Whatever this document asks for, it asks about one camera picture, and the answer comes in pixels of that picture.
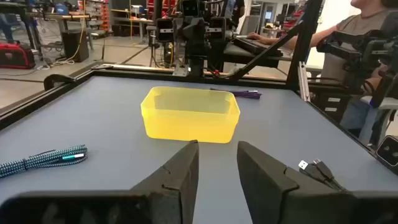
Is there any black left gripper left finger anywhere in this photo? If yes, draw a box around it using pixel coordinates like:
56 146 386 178
130 139 200 224

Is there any black aluminium table frame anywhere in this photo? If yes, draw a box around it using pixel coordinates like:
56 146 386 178
0 0 398 177

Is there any purple braided USB cable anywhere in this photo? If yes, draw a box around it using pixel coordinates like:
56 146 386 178
210 88 262 100

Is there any translucent yellow plastic bin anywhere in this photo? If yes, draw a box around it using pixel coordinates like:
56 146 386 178
140 86 241 144

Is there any shelf with orange bins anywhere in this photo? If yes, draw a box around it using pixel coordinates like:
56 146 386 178
79 0 110 32

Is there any black drawer cabinet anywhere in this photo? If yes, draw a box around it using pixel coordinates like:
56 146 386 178
310 90 353 123

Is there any black USB cable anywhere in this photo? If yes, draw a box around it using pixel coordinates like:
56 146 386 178
298 158 348 192

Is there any wooden workbench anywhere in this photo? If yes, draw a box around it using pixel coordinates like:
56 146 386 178
26 12 94 60

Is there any black table-level camera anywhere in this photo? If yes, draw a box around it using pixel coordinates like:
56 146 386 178
375 135 398 175

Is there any black trash bin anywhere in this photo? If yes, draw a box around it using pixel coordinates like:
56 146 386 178
61 28 90 63

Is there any person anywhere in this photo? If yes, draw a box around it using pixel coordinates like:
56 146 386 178
247 0 398 147

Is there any teal braided USB cable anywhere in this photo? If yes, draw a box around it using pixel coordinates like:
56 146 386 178
0 144 89 179

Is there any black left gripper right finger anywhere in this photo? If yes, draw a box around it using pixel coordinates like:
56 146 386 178
237 141 355 224

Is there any black keyboard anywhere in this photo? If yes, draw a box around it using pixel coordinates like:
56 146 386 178
232 36 282 57

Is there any red and black bag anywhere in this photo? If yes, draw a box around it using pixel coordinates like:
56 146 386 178
0 42 37 70

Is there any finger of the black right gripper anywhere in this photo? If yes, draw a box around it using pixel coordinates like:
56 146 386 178
194 17 206 40
182 17 195 40

